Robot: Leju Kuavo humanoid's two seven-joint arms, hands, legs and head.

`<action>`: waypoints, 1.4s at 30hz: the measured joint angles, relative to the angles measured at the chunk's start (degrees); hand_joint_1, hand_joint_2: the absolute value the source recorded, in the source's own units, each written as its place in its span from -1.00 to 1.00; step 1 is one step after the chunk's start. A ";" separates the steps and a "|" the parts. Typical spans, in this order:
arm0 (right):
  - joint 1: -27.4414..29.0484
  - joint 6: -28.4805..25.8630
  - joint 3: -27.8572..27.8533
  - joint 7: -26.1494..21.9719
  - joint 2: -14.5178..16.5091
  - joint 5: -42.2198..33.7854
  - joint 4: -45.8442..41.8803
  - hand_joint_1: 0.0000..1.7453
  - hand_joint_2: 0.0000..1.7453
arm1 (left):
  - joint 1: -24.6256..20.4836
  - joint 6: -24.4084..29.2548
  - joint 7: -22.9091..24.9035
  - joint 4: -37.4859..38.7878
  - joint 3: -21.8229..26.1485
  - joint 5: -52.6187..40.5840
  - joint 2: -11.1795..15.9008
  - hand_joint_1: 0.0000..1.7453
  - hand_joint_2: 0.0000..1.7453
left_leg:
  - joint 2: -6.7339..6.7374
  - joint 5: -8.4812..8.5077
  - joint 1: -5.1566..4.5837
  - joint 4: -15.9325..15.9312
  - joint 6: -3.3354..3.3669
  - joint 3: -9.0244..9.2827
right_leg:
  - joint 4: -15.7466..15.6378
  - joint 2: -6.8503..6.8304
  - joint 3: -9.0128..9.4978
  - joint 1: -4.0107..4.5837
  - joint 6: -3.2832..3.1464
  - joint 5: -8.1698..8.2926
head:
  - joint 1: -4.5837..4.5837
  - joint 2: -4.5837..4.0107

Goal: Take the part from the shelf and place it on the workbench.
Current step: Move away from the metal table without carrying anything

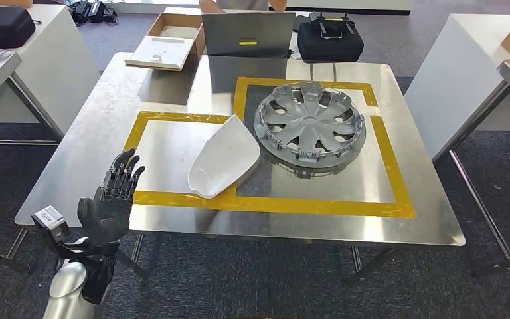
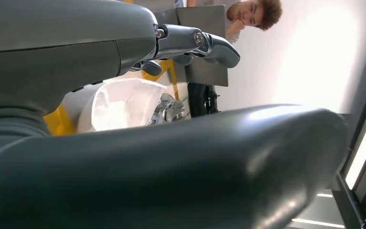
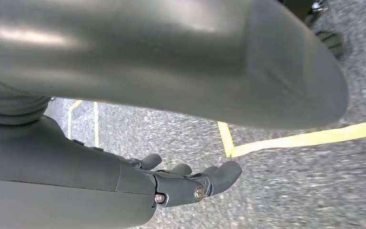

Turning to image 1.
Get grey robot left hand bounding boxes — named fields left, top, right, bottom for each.
left=77, top=148, right=146, bottom=247

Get white curved plastic part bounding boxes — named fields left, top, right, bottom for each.
left=187, top=113, right=262, bottom=200

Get white foam tray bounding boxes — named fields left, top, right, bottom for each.
left=124, top=35, right=196, bottom=72

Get open brown cardboard box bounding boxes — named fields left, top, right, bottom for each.
left=147, top=11, right=207, bottom=72

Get black charger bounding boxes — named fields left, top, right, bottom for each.
left=88, top=1, right=107, bottom=24
left=71, top=0, right=92, bottom=23

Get black case with yellow sticker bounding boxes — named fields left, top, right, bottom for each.
left=0, top=6, right=37, bottom=50

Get silver wheel hubcap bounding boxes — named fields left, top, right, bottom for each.
left=252, top=81, right=368, bottom=171

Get grey laptop with yellow sticker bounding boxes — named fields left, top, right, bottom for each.
left=201, top=11, right=298, bottom=58

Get person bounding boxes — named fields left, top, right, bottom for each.
left=216, top=0, right=270, bottom=11

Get black zip case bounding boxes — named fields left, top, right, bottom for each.
left=297, top=21, right=365, bottom=63

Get black remote controller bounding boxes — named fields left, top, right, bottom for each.
left=308, top=11, right=357, bottom=40

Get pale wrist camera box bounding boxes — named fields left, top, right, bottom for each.
left=31, top=205, right=72, bottom=245

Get small yellow tape frame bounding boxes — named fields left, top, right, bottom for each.
left=123, top=110, right=239, bottom=209

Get large yellow tape frame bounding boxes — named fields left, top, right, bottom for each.
left=230, top=76, right=416, bottom=220

